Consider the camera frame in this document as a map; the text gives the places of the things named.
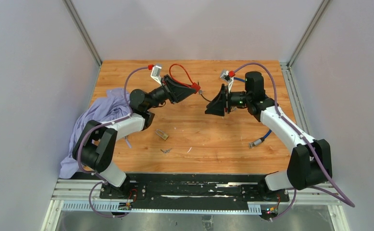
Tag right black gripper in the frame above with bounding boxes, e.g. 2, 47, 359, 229
205, 84, 251, 116

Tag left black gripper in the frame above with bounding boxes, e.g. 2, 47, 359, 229
146, 76, 196, 112

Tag red cable lock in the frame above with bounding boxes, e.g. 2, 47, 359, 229
169, 64, 201, 93

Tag brass padlock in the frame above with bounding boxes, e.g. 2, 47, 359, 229
155, 129, 169, 140

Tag brass padlock keys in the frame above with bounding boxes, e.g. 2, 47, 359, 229
160, 148, 172, 154

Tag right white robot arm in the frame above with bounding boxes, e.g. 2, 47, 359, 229
205, 71, 332, 201

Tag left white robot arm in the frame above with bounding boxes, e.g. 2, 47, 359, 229
72, 75, 200, 199

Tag lavender cloth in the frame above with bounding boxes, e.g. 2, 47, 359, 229
59, 88, 130, 179

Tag blue cable lock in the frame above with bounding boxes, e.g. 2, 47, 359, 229
235, 76, 273, 149

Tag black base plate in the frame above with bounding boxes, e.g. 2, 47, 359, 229
100, 173, 289, 211

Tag aluminium frame rails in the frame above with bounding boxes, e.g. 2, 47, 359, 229
42, 176, 350, 231

